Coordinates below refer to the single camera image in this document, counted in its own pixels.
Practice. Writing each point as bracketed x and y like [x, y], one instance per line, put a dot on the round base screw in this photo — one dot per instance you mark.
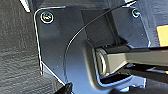
[135, 13]
[46, 16]

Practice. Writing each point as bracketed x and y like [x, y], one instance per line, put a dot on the thick grey robot limb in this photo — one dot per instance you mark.
[133, 58]

